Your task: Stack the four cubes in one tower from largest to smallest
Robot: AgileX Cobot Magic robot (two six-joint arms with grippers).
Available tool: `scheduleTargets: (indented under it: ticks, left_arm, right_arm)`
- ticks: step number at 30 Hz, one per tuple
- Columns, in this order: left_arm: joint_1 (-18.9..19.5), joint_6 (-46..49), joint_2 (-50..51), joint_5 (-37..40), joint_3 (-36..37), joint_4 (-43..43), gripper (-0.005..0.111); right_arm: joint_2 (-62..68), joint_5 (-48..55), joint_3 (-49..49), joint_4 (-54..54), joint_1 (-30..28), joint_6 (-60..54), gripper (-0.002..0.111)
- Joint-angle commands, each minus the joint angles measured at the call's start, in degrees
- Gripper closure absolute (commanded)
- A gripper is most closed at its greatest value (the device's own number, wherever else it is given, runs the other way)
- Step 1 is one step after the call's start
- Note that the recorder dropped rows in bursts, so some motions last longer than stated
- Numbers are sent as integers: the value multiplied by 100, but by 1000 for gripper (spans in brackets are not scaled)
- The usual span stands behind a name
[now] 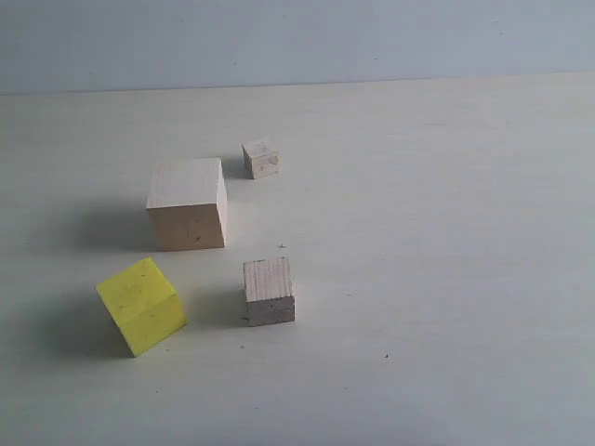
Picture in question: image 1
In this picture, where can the medium wooden cube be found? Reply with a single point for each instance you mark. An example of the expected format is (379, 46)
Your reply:
(269, 291)

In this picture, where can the large wooden cube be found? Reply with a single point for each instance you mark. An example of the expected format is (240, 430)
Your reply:
(188, 205)

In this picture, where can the yellow cube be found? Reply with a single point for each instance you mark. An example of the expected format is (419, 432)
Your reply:
(143, 304)

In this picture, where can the small wooden cube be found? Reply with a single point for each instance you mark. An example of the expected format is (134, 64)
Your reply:
(261, 158)

